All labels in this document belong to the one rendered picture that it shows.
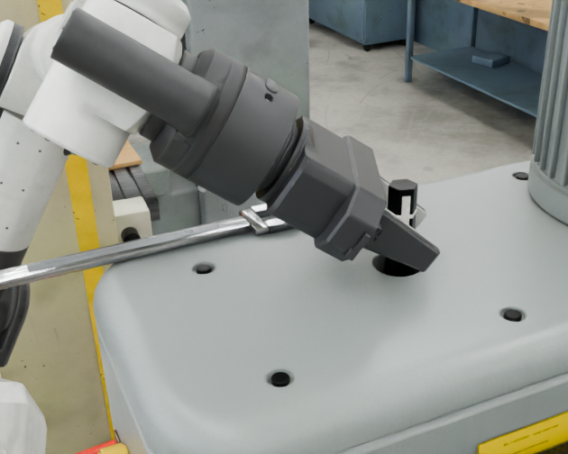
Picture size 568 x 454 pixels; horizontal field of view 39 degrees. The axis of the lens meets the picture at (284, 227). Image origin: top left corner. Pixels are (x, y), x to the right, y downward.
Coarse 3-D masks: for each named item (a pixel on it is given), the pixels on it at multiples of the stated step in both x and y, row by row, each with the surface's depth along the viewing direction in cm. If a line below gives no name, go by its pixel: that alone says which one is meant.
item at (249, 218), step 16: (256, 208) 67; (208, 224) 65; (224, 224) 65; (240, 224) 65; (256, 224) 65; (272, 224) 65; (288, 224) 65; (144, 240) 63; (160, 240) 63; (176, 240) 63; (192, 240) 63; (208, 240) 64; (64, 256) 61; (80, 256) 61; (96, 256) 61; (112, 256) 61; (128, 256) 61; (0, 272) 59; (16, 272) 59; (32, 272) 59; (48, 272) 59; (64, 272) 60; (0, 288) 58
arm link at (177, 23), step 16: (80, 0) 56; (128, 0) 49; (144, 0) 50; (160, 0) 50; (176, 0) 51; (64, 16) 59; (160, 16) 50; (176, 16) 51; (176, 32) 52; (48, 48) 60; (48, 64) 60
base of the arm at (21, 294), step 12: (24, 288) 88; (24, 300) 88; (12, 312) 87; (24, 312) 88; (12, 324) 88; (0, 336) 89; (12, 336) 88; (0, 348) 89; (12, 348) 89; (0, 360) 89
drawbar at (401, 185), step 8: (392, 184) 57; (400, 184) 57; (408, 184) 57; (416, 184) 57; (392, 192) 57; (400, 192) 56; (408, 192) 56; (416, 192) 57; (392, 200) 57; (400, 200) 57; (416, 200) 58; (392, 208) 57; (400, 208) 57; (416, 208) 58; (392, 264) 59; (400, 264) 59; (392, 272) 60; (400, 272) 60; (408, 272) 60
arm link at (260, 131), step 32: (256, 96) 52; (288, 96) 54; (224, 128) 51; (256, 128) 51; (288, 128) 52; (320, 128) 58; (224, 160) 52; (256, 160) 52; (288, 160) 53; (320, 160) 53; (352, 160) 56; (224, 192) 54; (256, 192) 57; (288, 192) 53; (320, 192) 53; (352, 192) 53; (320, 224) 54; (352, 224) 52; (352, 256) 53
